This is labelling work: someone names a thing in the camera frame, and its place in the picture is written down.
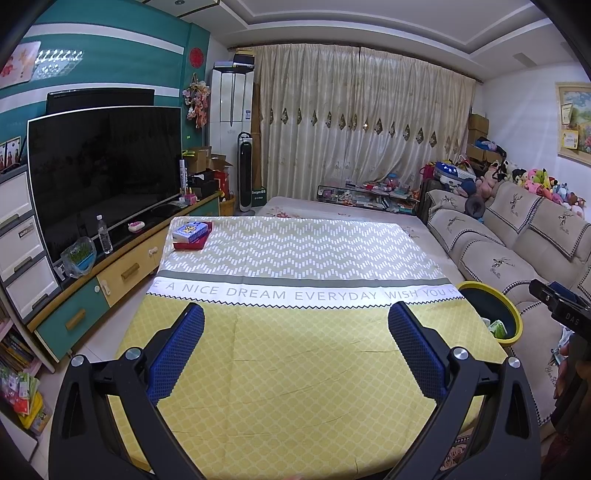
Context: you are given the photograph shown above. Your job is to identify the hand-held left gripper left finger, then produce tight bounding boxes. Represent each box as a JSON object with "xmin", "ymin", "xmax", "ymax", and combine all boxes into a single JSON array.
[{"xmin": 47, "ymin": 302, "xmax": 205, "ymax": 480}]

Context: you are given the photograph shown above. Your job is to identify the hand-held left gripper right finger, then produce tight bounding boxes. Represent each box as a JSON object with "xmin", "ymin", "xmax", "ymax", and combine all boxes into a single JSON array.
[{"xmin": 388, "ymin": 301, "xmax": 542, "ymax": 480}]

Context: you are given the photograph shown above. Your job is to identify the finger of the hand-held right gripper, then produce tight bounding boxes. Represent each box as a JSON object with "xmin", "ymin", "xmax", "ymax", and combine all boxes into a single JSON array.
[
  {"xmin": 529, "ymin": 278, "xmax": 591, "ymax": 311},
  {"xmin": 551, "ymin": 305, "xmax": 591, "ymax": 334}
]

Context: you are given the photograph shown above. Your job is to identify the black bin with yellow rim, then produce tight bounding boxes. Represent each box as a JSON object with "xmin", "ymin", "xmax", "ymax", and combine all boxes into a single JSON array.
[{"xmin": 457, "ymin": 280, "xmax": 524, "ymax": 347}]

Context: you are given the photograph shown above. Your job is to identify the person's right forearm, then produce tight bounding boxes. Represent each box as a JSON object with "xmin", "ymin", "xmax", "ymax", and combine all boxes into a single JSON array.
[{"xmin": 538, "ymin": 429, "xmax": 591, "ymax": 480}]

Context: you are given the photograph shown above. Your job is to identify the person's right hand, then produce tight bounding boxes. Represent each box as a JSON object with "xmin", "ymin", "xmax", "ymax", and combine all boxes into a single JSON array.
[{"xmin": 553, "ymin": 344, "xmax": 571, "ymax": 402}]

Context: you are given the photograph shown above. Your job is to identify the beige sofa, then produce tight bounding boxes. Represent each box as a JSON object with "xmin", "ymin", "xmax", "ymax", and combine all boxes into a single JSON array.
[{"xmin": 417, "ymin": 177, "xmax": 591, "ymax": 431}]

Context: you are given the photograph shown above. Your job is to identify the green and yellow television cabinet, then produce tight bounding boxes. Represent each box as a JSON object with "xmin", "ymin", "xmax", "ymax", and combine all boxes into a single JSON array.
[{"xmin": 28, "ymin": 191, "xmax": 223, "ymax": 364}]

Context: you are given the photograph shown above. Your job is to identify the patterned red rug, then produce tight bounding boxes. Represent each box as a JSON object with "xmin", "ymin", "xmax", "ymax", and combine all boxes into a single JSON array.
[{"xmin": 442, "ymin": 433, "xmax": 477, "ymax": 463}]

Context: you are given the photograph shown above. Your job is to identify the flat red box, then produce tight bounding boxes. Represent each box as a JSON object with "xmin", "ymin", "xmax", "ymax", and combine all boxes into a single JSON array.
[{"xmin": 172, "ymin": 221, "xmax": 213, "ymax": 251}]

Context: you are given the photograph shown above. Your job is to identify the pile of plush toys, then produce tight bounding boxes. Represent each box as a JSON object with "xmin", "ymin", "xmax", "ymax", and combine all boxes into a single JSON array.
[{"xmin": 480, "ymin": 159, "xmax": 591, "ymax": 219}]

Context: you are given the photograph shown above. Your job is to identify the yellow and grey tablecloth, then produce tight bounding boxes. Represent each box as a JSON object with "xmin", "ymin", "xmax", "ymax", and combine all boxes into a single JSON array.
[{"xmin": 107, "ymin": 215, "xmax": 509, "ymax": 477}]

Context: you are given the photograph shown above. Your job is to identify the blue and white box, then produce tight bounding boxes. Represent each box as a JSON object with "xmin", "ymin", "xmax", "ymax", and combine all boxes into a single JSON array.
[{"xmin": 172, "ymin": 222, "xmax": 206, "ymax": 243}]

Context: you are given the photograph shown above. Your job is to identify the dark round cushion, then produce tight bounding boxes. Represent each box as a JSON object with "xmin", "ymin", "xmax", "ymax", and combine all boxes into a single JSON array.
[{"xmin": 464, "ymin": 193, "xmax": 486, "ymax": 221}]

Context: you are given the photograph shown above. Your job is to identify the clear water bottle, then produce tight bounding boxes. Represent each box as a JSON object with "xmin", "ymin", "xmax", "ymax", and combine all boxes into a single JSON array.
[{"xmin": 95, "ymin": 214, "xmax": 114, "ymax": 255}]

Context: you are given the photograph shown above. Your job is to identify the glass coffee table with clutter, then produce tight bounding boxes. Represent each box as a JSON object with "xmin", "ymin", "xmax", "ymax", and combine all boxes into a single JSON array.
[{"xmin": 316, "ymin": 182, "xmax": 422, "ymax": 216}]

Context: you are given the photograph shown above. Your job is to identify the row of books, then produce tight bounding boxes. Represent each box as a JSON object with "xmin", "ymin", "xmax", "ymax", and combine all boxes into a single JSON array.
[{"xmin": 0, "ymin": 318, "xmax": 55, "ymax": 435}]

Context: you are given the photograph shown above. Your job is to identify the blue star print bag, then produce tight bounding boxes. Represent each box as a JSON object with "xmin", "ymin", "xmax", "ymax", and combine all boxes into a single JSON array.
[{"xmin": 433, "ymin": 161, "xmax": 463, "ymax": 184}]

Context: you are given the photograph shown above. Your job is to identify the stack of cardboard boxes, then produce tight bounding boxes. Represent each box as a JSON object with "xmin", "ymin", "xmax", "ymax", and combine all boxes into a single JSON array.
[{"xmin": 466, "ymin": 113, "xmax": 491, "ymax": 163}]

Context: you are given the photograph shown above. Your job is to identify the large curved television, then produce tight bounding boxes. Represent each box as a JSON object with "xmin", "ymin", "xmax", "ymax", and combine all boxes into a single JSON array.
[{"xmin": 26, "ymin": 106, "xmax": 182, "ymax": 265}]

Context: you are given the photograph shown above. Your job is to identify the white plastic drawer cabinet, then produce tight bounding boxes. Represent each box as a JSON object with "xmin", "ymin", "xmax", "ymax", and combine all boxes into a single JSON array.
[{"xmin": 0, "ymin": 163, "xmax": 64, "ymax": 320}]

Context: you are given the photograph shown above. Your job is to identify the black and white tower fan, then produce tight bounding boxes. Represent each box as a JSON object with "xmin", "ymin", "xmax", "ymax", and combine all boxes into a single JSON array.
[{"xmin": 236, "ymin": 132, "xmax": 254, "ymax": 213}]

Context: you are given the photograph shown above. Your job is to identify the open cardboard boxes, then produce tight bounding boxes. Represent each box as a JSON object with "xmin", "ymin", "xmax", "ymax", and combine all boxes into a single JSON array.
[{"xmin": 186, "ymin": 146, "xmax": 232, "ymax": 175}]

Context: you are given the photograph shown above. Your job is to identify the cream patterned curtain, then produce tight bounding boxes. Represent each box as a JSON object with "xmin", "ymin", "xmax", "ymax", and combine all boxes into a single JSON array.
[{"xmin": 250, "ymin": 43, "xmax": 477, "ymax": 205}]

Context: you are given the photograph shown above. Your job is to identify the hanging flower garland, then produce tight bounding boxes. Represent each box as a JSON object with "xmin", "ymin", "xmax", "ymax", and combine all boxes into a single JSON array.
[{"xmin": 183, "ymin": 73, "xmax": 212, "ymax": 130}]

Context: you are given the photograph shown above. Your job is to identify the small black television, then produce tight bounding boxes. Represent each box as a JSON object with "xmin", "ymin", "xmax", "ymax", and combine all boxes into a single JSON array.
[{"xmin": 45, "ymin": 87, "xmax": 156, "ymax": 116}]

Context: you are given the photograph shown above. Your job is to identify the framed wall picture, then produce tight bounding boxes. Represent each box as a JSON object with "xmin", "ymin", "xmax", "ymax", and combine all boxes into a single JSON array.
[{"xmin": 555, "ymin": 82, "xmax": 591, "ymax": 168}]

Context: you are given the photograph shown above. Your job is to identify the wall photos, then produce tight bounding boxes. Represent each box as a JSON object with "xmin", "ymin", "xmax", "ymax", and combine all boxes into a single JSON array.
[{"xmin": 0, "ymin": 136, "xmax": 24, "ymax": 175}]

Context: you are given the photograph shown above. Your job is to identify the crystal wall decoration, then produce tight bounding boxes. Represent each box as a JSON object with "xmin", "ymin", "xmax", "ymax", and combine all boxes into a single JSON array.
[{"xmin": 34, "ymin": 45, "xmax": 86, "ymax": 80}]

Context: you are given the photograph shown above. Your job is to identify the pink wall poster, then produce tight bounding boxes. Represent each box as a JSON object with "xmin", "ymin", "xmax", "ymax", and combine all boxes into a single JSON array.
[{"xmin": 0, "ymin": 41, "xmax": 42, "ymax": 92}]

